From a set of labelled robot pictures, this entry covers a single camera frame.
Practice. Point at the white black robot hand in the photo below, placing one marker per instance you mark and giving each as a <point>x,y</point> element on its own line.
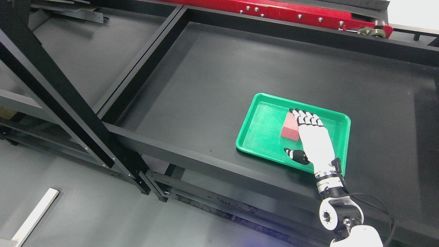
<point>317,146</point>

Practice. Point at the pink block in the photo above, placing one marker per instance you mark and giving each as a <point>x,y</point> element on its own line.
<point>289,129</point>

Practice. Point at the green tray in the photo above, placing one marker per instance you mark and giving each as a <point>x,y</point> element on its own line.
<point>260,134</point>

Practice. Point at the black metal shelf rack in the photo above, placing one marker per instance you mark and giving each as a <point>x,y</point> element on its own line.
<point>185,100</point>

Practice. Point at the black left shelf rack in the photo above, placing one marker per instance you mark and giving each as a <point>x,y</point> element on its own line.
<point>41,77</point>

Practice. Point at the red metal beam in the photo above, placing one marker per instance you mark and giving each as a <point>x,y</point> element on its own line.
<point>299,13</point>

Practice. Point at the white table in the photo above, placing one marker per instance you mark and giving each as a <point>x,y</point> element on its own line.
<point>34,217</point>

